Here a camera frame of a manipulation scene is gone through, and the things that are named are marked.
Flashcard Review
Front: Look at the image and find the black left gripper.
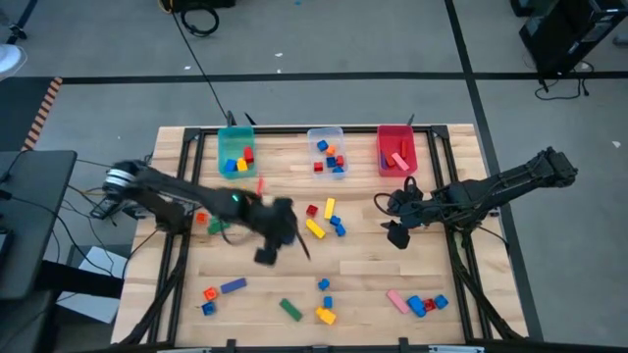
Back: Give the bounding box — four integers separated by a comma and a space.
244, 195, 300, 267

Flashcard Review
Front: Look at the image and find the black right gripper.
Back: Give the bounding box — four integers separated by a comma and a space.
387, 191, 438, 250

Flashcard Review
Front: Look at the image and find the large green block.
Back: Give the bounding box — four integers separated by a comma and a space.
279, 298, 304, 324

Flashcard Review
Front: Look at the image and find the large yellow stud block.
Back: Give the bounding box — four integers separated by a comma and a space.
315, 306, 339, 326

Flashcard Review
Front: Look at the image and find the red plastic bin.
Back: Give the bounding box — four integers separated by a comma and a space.
376, 125, 419, 178

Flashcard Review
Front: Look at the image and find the clear plastic bin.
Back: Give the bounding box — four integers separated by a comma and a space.
306, 126, 350, 182

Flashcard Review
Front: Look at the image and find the teal plastic bin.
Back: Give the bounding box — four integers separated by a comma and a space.
217, 126, 258, 179

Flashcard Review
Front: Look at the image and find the black desk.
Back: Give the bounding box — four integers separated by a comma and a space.
0, 150, 79, 301

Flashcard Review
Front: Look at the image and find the black floor equipment box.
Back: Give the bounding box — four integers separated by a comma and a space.
157, 0, 237, 14

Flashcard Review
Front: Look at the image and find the black equipment case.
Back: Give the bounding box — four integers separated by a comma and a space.
509, 0, 628, 77

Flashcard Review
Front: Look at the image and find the orange black striped strip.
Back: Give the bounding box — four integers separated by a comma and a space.
22, 76, 64, 152

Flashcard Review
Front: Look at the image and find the black tripod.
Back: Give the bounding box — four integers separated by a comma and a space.
5, 0, 40, 46

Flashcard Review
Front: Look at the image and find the black aluminium table frame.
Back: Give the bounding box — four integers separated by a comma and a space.
117, 125, 531, 347

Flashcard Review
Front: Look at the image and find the long black floor cable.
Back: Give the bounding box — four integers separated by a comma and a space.
170, 12, 232, 126

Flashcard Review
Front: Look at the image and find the black cable with plug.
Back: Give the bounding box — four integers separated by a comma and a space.
533, 61, 596, 102

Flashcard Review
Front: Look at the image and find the coiled black cable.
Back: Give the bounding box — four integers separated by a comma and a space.
180, 3, 221, 38

